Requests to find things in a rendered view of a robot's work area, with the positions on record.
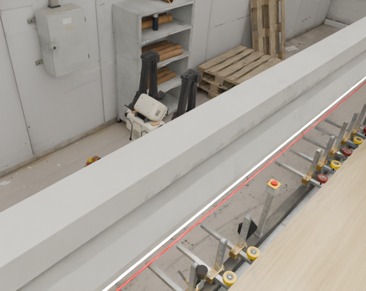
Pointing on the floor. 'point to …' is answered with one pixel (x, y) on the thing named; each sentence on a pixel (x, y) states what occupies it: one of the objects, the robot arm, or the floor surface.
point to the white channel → (153, 163)
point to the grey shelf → (134, 12)
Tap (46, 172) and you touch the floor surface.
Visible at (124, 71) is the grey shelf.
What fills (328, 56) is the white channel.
